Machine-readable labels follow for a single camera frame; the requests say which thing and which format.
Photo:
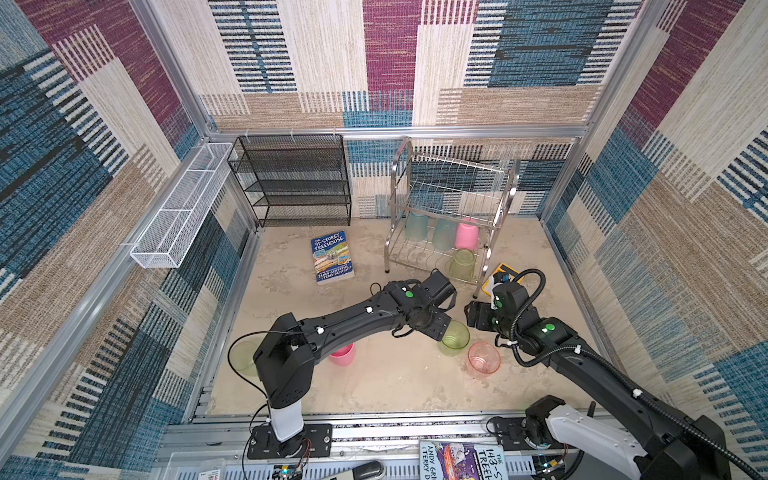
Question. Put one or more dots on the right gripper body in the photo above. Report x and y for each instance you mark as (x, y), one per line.
(489, 319)

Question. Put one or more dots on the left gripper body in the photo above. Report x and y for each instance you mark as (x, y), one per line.
(433, 324)

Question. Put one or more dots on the teal cup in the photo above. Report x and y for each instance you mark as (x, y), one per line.
(444, 235)
(416, 228)

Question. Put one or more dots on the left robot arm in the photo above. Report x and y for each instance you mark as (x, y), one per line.
(291, 348)

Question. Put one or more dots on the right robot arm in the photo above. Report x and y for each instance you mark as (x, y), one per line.
(658, 440)

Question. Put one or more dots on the silver metal dish rack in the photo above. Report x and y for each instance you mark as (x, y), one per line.
(444, 184)

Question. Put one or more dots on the clear pink cup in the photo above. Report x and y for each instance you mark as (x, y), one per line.
(484, 358)

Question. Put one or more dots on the yellow calculator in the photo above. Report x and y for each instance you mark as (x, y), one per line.
(503, 273)

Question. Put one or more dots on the blue treehouse book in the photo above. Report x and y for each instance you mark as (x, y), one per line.
(332, 258)

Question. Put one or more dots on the pink cup front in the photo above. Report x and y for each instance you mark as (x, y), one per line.
(344, 356)

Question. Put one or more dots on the purple treehouse book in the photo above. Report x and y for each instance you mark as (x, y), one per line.
(461, 461)

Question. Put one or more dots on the black mesh shelf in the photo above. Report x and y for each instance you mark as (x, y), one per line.
(294, 180)

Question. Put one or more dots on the frosted green cup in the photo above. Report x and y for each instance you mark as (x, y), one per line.
(241, 358)

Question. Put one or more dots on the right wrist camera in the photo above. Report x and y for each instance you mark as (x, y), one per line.
(503, 286)

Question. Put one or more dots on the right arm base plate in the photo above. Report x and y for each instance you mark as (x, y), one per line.
(512, 433)

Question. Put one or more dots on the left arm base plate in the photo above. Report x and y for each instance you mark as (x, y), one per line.
(313, 441)

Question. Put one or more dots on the white wire wall basket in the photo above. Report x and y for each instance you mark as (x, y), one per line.
(169, 236)

